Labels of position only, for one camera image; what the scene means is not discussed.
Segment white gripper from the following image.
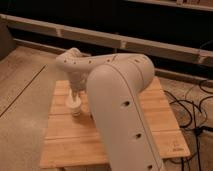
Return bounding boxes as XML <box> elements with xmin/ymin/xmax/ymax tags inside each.
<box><xmin>65</xmin><ymin>94</ymin><xmax>82</xmax><ymax>116</ymax></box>

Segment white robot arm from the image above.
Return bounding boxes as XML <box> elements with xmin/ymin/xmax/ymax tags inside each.
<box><xmin>56</xmin><ymin>48</ymin><xmax>165</xmax><ymax>171</ymax></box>

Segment wooden table board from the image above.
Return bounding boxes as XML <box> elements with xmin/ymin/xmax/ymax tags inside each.
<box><xmin>40</xmin><ymin>77</ymin><xmax>190</xmax><ymax>168</ymax></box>

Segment grey wall rail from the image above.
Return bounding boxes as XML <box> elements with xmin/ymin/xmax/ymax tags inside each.
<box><xmin>0</xmin><ymin>13</ymin><xmax>213</xmax><ymax>67</ymax></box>

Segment black cables on floor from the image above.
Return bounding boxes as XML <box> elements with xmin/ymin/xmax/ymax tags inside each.
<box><xmin>163</xmin><ymin>79</ymin><xmax>213</xmax><ymax>171</ymax></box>

